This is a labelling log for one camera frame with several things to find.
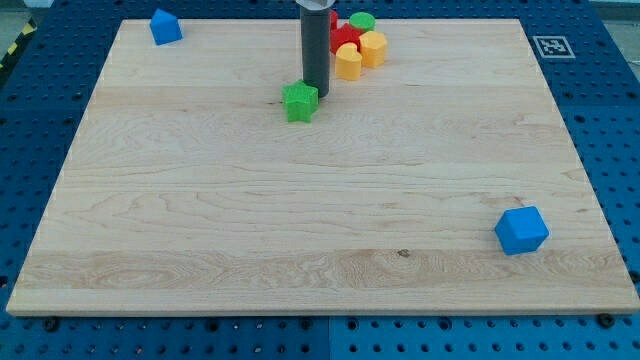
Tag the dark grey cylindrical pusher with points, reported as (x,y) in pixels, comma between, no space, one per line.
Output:
(315,41)

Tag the silver pusher mount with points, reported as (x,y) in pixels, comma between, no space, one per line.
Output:
(315,5)

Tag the green star block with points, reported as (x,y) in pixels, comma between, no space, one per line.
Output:
(300,101)

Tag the red star block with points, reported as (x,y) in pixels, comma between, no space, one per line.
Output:
(344,34)

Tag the red block behind pusher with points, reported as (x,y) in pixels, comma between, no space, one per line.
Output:
(333,20)

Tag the green cylinder block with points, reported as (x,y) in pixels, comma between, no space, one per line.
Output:
(363,20)

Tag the yellow heart block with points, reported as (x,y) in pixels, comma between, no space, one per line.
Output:
(348,62)

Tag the yellow hexagon block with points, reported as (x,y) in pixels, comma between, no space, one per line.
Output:
(373,46)

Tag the blue pentagon block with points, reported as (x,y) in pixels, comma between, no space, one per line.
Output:
(165,27)

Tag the white fiducial marker tag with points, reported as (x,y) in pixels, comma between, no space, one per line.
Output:
(553,47)

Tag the blue cube block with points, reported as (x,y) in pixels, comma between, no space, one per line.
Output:
(521,230)

